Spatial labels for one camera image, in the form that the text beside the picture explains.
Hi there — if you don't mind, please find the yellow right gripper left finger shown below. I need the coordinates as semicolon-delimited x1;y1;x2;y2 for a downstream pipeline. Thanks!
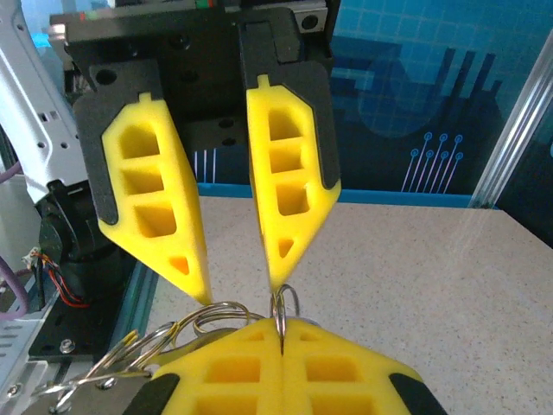
124;317;285;415

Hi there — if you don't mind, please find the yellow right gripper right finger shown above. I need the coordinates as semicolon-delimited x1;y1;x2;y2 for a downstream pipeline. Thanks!
283;317;451;415

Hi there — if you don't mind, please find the single silver split ring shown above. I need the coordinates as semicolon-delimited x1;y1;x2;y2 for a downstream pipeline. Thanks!
269;283;302;347

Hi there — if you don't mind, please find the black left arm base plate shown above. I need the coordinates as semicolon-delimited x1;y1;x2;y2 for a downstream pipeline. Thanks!
25;254;150;367

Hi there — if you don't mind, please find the long aluminium mounting rail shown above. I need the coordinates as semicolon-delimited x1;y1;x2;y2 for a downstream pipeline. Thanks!
0;259;161;415

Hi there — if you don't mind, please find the slotted grey cable duct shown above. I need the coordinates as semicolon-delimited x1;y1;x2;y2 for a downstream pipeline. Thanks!
0;319;48;390

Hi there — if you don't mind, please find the aluminium frame post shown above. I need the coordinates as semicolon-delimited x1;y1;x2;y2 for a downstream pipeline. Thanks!
468;29;553;212

